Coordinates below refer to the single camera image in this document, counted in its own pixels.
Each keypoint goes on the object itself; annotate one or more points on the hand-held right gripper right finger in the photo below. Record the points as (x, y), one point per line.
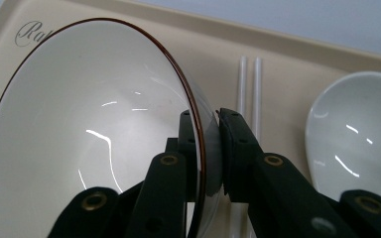
(261, 185)

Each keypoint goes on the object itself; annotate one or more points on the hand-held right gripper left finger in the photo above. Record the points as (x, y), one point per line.
(165, 191)

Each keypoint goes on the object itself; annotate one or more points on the white chopstick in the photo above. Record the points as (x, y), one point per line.
(242, 86)
(257, 92)

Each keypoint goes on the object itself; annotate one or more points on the white ceramic spoon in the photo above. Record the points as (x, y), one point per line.
(354, 132)

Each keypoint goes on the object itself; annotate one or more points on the white bowl with brown rim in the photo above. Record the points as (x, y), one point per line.
(79, 115)

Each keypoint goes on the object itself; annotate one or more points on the beige tray with rabbit print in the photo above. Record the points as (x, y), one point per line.
(284, 56)

